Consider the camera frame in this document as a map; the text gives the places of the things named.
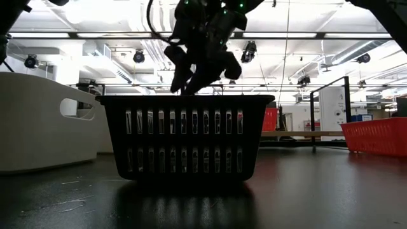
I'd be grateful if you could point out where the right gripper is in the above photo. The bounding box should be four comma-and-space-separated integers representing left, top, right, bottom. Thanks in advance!
163, 0, 265, 95

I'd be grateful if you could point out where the black slotted plastic basket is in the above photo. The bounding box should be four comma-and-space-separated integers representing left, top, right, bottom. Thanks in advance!
95, 94, 276, 181

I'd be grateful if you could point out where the red plastic basket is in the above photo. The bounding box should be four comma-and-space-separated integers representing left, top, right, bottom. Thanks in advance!
339, 116, 407, 158
262, 107, 280, 132

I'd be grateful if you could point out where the wooden shelf board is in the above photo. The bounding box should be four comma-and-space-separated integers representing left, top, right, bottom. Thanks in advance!
260, 130, 346, 138

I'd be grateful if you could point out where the black ceiling spotlight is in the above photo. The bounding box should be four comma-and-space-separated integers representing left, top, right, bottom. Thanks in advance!
240, 40, 258, 64
132, 50, 146, 64
24, 54, 39, 69
297, 74, 312, 87
355, 52, 371, 64

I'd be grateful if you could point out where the black background equipment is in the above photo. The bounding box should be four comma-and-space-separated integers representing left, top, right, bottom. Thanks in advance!
75, 81, 106, 96

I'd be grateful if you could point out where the black overhead light beam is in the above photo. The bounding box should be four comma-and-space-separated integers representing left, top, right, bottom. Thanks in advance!
8, 31, 394, 40

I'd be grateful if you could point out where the white cabinet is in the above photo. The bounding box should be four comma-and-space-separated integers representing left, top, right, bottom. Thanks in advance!
319, 86, 348, 141

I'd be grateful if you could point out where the blue box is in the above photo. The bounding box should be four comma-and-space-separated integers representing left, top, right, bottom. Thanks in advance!
351, 114, 373, 123

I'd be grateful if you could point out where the dark monitor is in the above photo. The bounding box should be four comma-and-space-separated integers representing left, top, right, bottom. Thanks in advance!
396, 97, 407, 118

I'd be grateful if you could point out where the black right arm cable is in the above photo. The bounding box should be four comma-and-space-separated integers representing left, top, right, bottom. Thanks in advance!
146, 0, 174, 45

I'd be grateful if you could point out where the black aluminium table frame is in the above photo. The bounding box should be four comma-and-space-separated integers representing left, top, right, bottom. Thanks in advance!
259, 139, 348, 148

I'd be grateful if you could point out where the silver ventilation duct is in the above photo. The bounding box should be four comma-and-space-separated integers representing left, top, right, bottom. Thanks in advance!
321, 39, 407, 73

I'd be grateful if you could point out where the black metal shelf bracket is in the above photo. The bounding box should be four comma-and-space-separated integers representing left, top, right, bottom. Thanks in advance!
310, 75, 352, 153

